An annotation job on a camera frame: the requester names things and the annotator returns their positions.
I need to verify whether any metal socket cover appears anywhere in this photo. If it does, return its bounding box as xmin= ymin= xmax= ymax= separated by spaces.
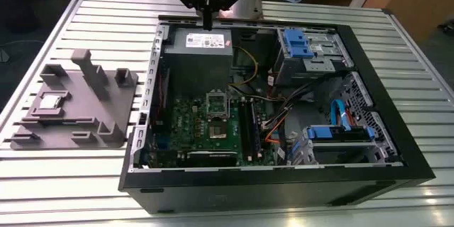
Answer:
xmin=206 ymin=91 xmax=228 ymax=118

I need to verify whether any silver CPU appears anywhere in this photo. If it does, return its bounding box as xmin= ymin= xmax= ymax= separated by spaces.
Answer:
xmin=39 ymin=95 xmax=61 ymax=110

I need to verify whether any CPU socket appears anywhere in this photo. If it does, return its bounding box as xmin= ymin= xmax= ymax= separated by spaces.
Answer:
xmin=208 ymin=121 xmax=228 ymax=139

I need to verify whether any blue plastic drive latch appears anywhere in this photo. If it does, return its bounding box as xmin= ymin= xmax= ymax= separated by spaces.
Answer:
xmin=283 ymin=29 xmax=316 ymax=59

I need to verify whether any grey power supply unit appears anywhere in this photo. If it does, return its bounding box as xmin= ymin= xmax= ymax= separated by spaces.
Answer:
xmin=160 ymin=28 xmax=235 ymax=94

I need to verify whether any metal drive cage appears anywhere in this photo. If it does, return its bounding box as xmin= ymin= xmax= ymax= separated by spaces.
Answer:
xmin=275 ymin=27 xmax=355 ymax=87

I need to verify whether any metal locking lever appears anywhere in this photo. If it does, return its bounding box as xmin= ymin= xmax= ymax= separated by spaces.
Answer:
xmin=226 ymin=88 xmax=235 ymax=121

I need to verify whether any black office chair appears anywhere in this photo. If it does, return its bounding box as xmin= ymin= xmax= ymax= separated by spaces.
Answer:
xmin=0 ymin=0 xmax=47 ymax=34

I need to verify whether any green motherboard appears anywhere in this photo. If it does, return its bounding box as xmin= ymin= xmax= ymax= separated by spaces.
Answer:
xmin=145 ymin=88 xmax=282 ymax=169

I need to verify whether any black RAM slot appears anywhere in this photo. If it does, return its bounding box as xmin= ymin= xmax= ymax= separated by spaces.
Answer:
xmin=236 ymin=97 xmax=251 ymax=161

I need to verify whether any grey parts rack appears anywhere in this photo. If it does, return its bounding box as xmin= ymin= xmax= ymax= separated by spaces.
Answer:
xmin=9 ymin=48 xmax=140 ymax=150

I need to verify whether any hard disk in blue carrier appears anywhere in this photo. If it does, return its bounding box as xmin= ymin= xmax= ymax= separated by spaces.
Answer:
xmin=304 ymin=125 xmax=376 ymax=143

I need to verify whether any green RAM stick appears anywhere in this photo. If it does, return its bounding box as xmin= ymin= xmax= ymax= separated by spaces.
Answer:
xmin=37 ymin=117 xmax=79 ymax=126

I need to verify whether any black graphics card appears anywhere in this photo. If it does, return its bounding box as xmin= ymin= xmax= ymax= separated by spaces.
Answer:
xmin=184 ymin=150 xmax=239 ymax=168

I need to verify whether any black chair base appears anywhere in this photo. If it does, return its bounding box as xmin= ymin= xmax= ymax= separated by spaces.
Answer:
xmin=438 ymin=19 xmax=454 ymax=34

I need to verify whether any metal disk bay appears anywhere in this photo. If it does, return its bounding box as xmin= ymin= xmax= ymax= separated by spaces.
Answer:
xmin=300 ymin=124 xmax=405 ymax=166

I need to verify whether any black open PC case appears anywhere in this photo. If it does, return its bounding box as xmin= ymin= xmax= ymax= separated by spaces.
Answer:
xmin=117 ymin=14 xmax=437 ymax=214

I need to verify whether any yellow wire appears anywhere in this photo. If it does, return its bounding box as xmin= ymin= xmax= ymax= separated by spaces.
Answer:
xmin=228 ymin=46 xmax=260 ymax=87

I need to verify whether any black wire bundle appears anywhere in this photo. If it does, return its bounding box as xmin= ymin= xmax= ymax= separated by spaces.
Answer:
xmin=264 ymin=72 xmax=352 ymax=132

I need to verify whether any blue flat wire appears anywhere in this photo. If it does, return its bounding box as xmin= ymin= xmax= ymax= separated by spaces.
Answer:
xmin=328 ymin=99 xmax=352 ymax=132

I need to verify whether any orange wire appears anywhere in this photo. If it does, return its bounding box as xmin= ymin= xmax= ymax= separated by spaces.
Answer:
xmin=264 ymin=128 xmax=282 ymax=143

